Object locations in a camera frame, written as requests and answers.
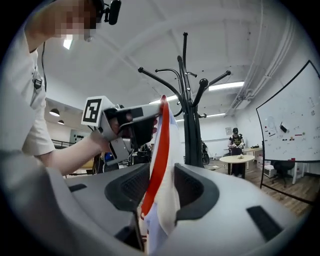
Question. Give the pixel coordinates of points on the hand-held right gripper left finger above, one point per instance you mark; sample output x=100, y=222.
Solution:
x=87, y=212

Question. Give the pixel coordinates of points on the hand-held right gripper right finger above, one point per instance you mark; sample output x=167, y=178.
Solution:
x=225, y=212

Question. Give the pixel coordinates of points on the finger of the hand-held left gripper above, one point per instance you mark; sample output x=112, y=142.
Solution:
x=150, y=110

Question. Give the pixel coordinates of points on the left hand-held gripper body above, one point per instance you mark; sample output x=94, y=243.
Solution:
x=93, y=110

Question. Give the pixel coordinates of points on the lavender and white clothes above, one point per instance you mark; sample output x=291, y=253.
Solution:
x=162, y=150

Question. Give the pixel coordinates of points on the black stand with round base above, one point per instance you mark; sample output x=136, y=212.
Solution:
x=192, y=140

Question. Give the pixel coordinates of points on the person's left forearm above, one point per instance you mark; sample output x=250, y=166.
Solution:
x=75, y=155

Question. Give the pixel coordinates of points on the person's left hand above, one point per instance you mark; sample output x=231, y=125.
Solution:
x=114, y=126

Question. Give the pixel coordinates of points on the round pendant lamp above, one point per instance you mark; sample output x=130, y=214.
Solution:
x=61, y=122
x=54, y=113

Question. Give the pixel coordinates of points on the light round table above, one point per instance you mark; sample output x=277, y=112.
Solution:
x=237, y=158

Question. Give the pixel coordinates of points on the black clip-on device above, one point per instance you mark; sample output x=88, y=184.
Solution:
x=37, y=83

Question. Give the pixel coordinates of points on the black office chair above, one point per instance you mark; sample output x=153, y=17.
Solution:
x=283, y=166

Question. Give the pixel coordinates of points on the person's white shirt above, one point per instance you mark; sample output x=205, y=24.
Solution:
x=17, y=100

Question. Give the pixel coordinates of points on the person's head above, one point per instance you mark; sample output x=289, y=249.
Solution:
x=62, y=17

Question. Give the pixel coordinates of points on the whiteboard with black stand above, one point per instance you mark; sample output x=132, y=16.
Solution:
x=287, y=130

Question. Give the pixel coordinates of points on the wall panel with black dots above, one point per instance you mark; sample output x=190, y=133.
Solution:
x=78, y=136

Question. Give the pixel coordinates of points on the small wall notice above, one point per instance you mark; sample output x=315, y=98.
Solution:
x=228, y=131

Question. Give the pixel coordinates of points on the black head-mounted camera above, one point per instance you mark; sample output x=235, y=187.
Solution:
x=114, y=12

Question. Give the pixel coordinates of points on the white ceiling duct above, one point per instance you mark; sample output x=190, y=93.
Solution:
x=262, y=80

